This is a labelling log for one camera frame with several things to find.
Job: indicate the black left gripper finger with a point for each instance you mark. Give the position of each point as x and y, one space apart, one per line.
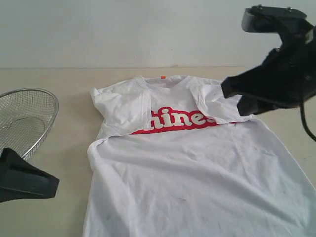
20 180

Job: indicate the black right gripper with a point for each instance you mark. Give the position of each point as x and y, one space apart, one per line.
285 83

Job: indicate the white t-shirt red logo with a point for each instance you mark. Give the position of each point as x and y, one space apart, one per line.
173 158

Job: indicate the silver wire mesh basket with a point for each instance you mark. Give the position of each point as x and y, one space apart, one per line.
26 118

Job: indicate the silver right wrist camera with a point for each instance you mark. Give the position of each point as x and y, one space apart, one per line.
273 20

